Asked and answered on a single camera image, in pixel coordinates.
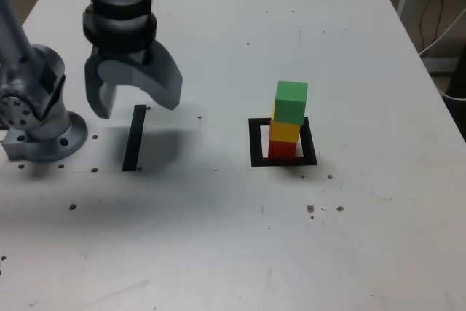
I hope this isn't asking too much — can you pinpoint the grey flat bar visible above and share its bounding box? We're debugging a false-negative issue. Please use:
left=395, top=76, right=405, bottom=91
left=422, top=56, right=460, bottom=77

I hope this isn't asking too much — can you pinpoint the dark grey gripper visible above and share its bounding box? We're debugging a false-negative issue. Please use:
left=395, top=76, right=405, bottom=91
left=84, top=39, right=184, bottom=120

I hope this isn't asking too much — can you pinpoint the yellow cube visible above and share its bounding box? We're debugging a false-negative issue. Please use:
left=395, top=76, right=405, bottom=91
left=269, top=101, right=301, bottom=143

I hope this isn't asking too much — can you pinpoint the black tape strip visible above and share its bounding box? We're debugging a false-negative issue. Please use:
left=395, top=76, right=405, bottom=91
left=122, top=104, right=147, bottom=173

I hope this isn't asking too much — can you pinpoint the long white cable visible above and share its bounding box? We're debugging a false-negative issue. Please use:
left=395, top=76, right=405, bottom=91
left=418, top=8, right=466, bottom=57

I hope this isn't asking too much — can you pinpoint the red cube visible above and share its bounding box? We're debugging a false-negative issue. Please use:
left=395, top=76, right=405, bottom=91
left=268, top=139, right=299, bottom=159

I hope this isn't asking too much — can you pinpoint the black hanging cable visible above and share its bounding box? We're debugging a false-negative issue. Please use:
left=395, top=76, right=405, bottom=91
left=418, top=0, right=446, bottom=53

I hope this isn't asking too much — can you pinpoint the black tape square outline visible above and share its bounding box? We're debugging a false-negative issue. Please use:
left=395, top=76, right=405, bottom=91
left=248, top=117, right=318, bottom=168

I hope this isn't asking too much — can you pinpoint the green cube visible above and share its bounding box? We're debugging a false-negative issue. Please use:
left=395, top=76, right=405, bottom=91
left=273, top=80, right=309, bottom=125

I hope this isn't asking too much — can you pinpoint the short white cable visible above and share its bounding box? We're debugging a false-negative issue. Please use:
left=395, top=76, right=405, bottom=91
left=438, top=87, right=466, bottom=101

